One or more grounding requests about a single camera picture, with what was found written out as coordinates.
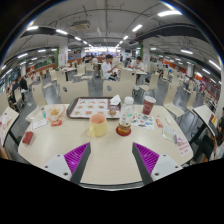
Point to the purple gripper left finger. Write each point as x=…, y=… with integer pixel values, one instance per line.
x=76, y=160

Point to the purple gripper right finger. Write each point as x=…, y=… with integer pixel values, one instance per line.
x=146, y=160

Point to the clear plastic water bottle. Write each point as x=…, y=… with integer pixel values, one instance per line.
x=126, y=115

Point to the colourful leaflet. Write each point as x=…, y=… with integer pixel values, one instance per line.
x=144, y=121

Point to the yellow mug with pink rim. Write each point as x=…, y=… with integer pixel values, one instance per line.
x=97, y=125

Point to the red sauce packet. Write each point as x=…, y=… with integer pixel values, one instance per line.
x=56, y=123

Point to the paper bag of fried snacks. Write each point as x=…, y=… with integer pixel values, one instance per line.
x=55, y=112

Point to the white paper placemat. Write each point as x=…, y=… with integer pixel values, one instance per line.
x=39, y=124

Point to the brown food tray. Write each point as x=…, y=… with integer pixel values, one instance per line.
x=85, y=107

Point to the red napkin packet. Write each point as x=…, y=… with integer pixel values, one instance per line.
x=28, y=137

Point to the red paper cup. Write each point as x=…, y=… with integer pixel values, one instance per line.
x=148, y=104

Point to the small hand sanitizer bottle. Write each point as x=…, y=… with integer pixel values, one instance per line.
x=43, y=112

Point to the crumpled white napkin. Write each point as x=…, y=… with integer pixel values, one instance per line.
x=115, y=100

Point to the beige chair behind table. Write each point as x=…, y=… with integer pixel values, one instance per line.
x=72, y=90

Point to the neighbouring table left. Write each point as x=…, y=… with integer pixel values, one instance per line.
x=7, y=120

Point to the beige chair left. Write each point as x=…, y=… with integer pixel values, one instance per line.
x=39, y=99

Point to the man in white shirt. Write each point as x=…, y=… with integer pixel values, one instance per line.
x=107, y=68

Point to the person in dark clothes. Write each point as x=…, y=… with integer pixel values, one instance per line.
x=20, y=83

